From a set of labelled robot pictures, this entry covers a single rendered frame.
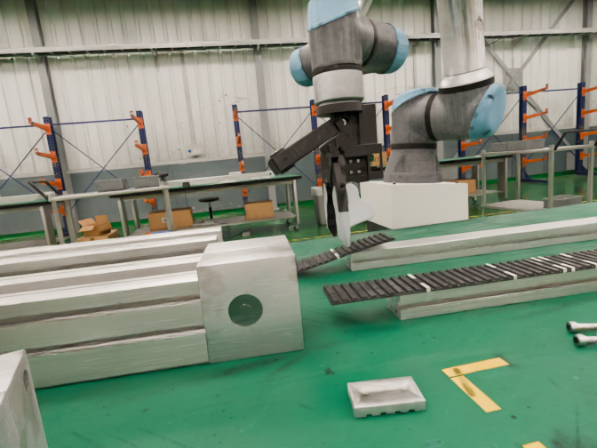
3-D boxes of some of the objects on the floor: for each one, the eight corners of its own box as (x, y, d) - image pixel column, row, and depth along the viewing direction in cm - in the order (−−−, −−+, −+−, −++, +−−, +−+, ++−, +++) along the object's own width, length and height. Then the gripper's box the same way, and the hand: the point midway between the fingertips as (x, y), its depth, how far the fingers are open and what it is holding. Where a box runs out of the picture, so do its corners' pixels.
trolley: (180, 267, 382) (165, 169, 365) (186, 280, 332) (169, 168, 315) (67, 288, 344) (44, 180, 327) (53, 307, 294) (27, 180, 277)
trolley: (479, 226, 440) (478, 140, 424) (516, 220, 454) (516, 137, 438) (561, 242, 342) (564, 131, 325) (605, 233, 356) (609, 127, 340)
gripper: (388, 94, 49) (395, 246, 53) (357, 110, 63) (365, 229, 67) (326, 99, 48) (338, 253, 52) (308, 114, 62) (319, 235, 66)
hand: (336, 236), depth 59 cm, fingers open, 8 cm apart
